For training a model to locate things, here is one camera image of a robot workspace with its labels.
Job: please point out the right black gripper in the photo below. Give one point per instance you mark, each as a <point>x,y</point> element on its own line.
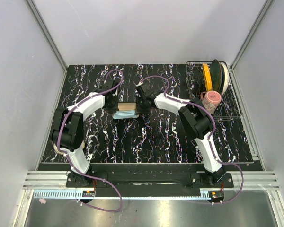
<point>139,110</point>

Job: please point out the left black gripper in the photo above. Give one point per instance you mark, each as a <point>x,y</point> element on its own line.
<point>114,109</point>

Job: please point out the black glasses case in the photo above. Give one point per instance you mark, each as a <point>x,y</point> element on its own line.
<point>127,106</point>

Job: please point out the light blue cleaning cloth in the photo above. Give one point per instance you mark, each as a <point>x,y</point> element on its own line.
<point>127,114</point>

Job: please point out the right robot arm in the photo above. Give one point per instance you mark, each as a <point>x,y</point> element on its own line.
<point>196,121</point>

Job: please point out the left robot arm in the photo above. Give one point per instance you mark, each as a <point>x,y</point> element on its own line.
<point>67,130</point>

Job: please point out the pink patterned mug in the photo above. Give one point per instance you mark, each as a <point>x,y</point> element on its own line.
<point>210,100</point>

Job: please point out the yellow plate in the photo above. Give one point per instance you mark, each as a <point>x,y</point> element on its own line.
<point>207,77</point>

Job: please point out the dark green plate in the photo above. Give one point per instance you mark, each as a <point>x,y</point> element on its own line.
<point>216,75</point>

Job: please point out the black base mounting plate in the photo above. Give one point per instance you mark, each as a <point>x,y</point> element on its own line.
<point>191,175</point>

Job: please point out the white plate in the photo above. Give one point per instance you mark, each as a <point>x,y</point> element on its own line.
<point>225,78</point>

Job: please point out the small pink scrap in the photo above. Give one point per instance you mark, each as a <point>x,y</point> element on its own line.
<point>42,201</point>

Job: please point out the black wire dish rack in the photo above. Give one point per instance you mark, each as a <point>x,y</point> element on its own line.
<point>228,109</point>

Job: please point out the aluminium rail frame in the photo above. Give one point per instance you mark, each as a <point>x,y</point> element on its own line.
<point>56,185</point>

